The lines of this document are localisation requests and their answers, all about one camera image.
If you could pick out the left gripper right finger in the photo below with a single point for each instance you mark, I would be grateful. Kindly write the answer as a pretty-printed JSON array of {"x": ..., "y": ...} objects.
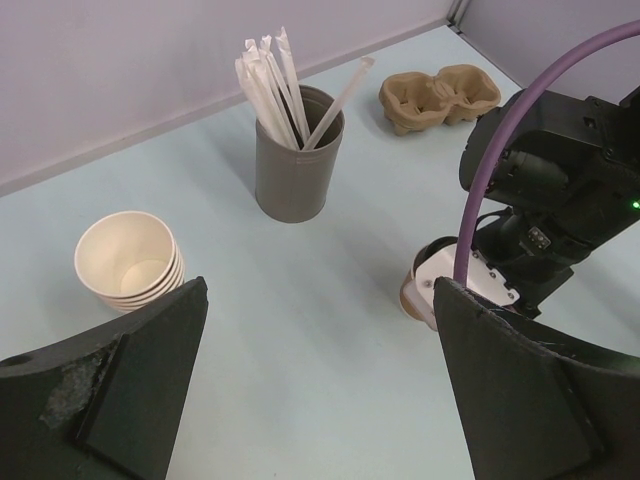
[{"x": 534, "y": 402}]

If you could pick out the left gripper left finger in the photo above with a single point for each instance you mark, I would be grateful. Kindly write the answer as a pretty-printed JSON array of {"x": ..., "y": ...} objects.
[{"x": 106, "y": 403}]

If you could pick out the single brown paper cup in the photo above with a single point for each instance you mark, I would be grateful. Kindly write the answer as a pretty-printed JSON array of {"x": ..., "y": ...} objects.
[{"x": 411, "y": 301}]

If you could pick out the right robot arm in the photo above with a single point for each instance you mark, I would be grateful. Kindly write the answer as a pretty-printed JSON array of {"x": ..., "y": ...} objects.
[{"x": 569, "y": 175}]

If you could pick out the stack of brown paper cups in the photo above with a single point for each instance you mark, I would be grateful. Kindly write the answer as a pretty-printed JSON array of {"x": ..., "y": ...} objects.
[{"x": 129, "y": 259}]

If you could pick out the grey stirrer holder cup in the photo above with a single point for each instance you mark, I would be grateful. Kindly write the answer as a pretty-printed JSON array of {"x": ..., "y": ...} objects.
[{"x": 291, "y": 186}]

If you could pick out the white wrapped stirrers bundle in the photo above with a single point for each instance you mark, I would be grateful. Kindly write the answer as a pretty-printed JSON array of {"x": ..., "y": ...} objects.
[{"x": 267, "y": 75}]

